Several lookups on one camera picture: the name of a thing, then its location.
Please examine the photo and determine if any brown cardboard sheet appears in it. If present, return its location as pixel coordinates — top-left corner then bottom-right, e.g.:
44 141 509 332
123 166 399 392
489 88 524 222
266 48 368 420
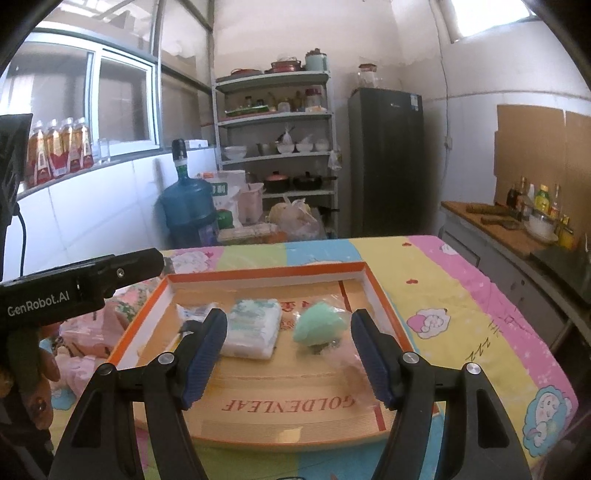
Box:
564 111 591 241
494 104 568 206

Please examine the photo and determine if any green plush toy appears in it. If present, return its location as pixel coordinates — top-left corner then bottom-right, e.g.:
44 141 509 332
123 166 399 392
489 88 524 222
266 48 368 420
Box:
293 302 348 347

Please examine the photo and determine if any pink plastic jug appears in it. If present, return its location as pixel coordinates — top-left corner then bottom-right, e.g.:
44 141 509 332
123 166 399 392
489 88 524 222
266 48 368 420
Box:
238 182 265 224

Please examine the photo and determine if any black gas stove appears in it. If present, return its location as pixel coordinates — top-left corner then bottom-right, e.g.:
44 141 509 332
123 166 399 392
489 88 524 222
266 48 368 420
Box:
531 244 591 296

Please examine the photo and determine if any black water pump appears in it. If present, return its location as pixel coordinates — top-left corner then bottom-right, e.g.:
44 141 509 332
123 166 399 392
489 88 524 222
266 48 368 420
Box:
172 138 189 178

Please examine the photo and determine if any small blue white packet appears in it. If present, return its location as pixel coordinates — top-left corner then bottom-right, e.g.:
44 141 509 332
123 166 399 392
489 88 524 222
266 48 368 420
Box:
178 302 218 333

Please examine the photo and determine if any cartoon printed tablecloth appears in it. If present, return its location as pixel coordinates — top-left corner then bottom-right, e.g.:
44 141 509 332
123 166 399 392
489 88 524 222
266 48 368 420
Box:
39 234 580 480

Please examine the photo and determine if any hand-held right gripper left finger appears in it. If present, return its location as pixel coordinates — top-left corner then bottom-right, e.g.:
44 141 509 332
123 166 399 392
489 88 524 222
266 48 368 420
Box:
48 308 228 480

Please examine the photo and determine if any person's left hand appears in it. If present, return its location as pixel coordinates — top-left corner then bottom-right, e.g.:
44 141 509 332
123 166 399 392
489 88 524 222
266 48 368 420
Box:
39 348 62 393

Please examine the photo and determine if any metal shelf rack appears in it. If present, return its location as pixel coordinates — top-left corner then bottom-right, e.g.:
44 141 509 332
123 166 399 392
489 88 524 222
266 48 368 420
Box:
212 69 340 238

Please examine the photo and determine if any wall cable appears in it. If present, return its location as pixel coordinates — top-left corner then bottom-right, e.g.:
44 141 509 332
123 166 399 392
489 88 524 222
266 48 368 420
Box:
434 0 452 144

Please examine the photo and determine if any black wok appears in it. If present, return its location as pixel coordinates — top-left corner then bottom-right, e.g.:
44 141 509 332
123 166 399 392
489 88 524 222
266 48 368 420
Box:
293 172 338 191

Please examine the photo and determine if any plastic bag of potatoes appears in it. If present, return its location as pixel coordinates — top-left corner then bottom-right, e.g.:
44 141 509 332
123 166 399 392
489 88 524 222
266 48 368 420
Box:
268 196 326 241

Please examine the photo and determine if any dark fridge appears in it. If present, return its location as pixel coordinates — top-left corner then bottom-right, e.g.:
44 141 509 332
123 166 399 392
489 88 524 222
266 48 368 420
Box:
347 88 426 238

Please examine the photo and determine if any pink tissue pack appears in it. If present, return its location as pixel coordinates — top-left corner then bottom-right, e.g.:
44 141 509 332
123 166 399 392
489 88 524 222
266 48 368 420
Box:
60 286 139 365

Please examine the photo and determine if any blue water jug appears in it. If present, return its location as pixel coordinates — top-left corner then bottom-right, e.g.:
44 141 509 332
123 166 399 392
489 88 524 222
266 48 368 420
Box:
159 175 220 247

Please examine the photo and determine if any baby doll pink dress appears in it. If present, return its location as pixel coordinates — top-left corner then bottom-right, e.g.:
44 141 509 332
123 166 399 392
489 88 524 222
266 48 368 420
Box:
51 348 100 402

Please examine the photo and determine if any clear plastic food pack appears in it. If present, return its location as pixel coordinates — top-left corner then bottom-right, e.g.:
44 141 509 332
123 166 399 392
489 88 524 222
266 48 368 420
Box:
217 224 287 243

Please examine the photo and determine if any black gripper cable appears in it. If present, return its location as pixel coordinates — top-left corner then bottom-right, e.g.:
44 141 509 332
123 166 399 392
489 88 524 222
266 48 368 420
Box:
11 203 28 280

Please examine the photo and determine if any white sack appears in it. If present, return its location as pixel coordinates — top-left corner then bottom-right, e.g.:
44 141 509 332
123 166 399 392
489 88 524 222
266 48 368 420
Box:
196 170 247 229

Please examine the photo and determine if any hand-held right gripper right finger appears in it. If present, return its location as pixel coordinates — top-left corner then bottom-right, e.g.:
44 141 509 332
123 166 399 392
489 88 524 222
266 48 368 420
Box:
351 309 532 480

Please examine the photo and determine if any orange-rimmed cardboard box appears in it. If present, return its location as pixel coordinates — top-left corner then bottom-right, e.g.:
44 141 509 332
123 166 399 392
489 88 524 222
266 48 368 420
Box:
107 261 415 450

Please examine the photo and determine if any sliding window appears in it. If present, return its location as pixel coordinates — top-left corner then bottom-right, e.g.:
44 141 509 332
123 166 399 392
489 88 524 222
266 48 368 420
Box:
0 28 160 190

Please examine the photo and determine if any kitchen counter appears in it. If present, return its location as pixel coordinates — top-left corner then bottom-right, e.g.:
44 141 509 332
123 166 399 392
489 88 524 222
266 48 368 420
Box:
441 200 591 352

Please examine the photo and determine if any orange drink bottle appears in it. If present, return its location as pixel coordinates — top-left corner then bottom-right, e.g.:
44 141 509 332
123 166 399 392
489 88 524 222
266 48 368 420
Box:
73 117 94 171
28 121 51 185
45 119 65 178
59 117 79 174

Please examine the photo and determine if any dark sauce bottle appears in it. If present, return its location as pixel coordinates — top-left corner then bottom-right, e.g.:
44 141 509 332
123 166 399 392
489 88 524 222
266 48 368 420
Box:
507 178 529 217

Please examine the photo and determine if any leaf print tissue packet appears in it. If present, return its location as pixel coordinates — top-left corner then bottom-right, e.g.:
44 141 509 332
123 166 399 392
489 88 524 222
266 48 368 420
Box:
219 298 283 361

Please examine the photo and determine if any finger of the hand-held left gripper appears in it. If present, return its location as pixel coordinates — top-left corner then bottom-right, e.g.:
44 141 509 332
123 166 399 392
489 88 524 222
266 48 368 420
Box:
76 248 164 301

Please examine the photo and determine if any small yellow bottle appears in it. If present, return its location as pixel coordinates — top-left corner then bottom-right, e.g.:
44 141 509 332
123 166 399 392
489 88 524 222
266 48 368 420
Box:
558 215 575 250

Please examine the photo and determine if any small wall window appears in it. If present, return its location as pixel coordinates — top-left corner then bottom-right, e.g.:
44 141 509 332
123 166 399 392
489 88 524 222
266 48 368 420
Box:
429 0 539 44

